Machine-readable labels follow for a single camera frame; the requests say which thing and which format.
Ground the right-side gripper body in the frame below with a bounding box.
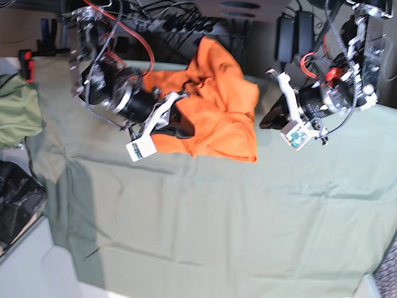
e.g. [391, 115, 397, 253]
[128, 87, 177, 140]

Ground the aluminium frame post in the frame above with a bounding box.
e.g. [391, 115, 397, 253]
[229, 19, 249, 71]

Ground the olive green garment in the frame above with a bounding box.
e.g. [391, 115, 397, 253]
[1, 74, 43, 150]

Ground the blue clamp at left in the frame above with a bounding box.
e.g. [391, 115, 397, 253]
[18, 19, 69, 83]

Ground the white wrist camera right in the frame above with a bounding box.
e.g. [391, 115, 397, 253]
[126, 135, 157, 162]

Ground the black plastic bag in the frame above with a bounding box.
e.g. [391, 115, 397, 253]
[1, 161, 47, 250]

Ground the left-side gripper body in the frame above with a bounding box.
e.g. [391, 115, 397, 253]
[266, 69, 328, 145]

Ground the black power adapter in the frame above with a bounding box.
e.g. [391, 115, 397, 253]
[296, 11, 314, 56]
[274, 16, 295, 63]

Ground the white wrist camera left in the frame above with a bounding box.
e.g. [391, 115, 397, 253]
[280, 120, 311, 151]

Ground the black power strip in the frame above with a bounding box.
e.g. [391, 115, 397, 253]
[146, 18, 218, 34]

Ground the black power adapter right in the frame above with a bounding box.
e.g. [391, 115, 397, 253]
[296, 11, 314, 56]

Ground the green table cloth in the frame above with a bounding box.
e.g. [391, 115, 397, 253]
[27, 57, 396, 297]

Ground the robot arm at left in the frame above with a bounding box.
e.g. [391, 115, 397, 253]
[259, 1, 394, 150]

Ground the grey patterned chair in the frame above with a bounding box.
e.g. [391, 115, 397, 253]
[373, 242, 397, 298]

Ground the black power adapter left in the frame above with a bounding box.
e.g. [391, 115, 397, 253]
[274, 16, 295, 63]

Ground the orange T-shirt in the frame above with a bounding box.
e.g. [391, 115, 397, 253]
[144, 37, 259, 163]

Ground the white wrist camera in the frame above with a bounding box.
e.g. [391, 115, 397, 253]
[126, 135, 157, 162]
[280, 120, 311, 151]

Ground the robot arm at right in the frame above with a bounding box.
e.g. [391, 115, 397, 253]
[63, 1, 195, 140]

